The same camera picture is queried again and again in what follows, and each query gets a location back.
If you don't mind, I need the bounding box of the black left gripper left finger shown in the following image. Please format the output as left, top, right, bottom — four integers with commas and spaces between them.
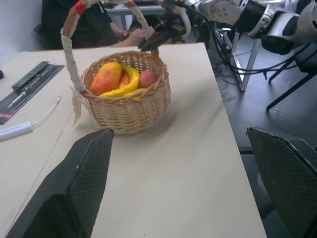
4, 127, 115, 238

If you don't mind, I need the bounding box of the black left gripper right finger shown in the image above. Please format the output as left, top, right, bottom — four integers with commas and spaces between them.
246, 126, 317, 238

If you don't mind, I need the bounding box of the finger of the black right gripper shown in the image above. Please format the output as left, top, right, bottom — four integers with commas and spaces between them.
143, 30, 172, 46
138, 37, 171, 53

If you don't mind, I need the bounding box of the wicker basket with handle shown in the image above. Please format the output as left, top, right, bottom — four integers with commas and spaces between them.
60, 0, 171, 135

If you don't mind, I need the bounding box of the person's bare hand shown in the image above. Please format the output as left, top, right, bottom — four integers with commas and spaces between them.
121, 29, 145, 47

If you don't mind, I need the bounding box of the red pink peach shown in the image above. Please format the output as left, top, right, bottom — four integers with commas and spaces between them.
139, 70, 159, 89

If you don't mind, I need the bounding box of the yellow banana bunch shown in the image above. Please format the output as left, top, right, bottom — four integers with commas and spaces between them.
99, 63, 151, 100

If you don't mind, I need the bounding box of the orange red fruit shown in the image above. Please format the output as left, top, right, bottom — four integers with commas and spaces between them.
117, 71, 131, 89

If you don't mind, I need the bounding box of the orange yellow mango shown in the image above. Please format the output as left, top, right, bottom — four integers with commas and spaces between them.
88, 62, 124, 96

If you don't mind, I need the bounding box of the person in black shirt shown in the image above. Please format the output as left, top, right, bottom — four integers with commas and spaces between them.
33, 0, 136, 50

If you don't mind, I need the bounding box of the black chair base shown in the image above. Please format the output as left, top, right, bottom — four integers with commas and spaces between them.
265, 43, 317, 111

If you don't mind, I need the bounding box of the black flat tool tray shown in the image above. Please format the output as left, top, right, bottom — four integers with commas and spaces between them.
0, 63, 66, 125

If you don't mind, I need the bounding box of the silver metal tool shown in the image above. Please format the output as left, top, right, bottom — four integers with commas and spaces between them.
7, 89, 28, 109

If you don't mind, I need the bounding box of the dark long box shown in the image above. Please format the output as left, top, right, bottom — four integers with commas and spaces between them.
11, 60, 56, 94

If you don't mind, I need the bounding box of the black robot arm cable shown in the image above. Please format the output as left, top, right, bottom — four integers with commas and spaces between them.
192, 6, 312, 75

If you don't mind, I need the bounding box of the white adapter with cable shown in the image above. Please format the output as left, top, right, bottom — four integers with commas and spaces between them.
0, 96, 62, 142

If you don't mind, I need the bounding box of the white table frame leg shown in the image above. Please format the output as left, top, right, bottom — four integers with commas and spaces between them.
232, 31, 263, 92

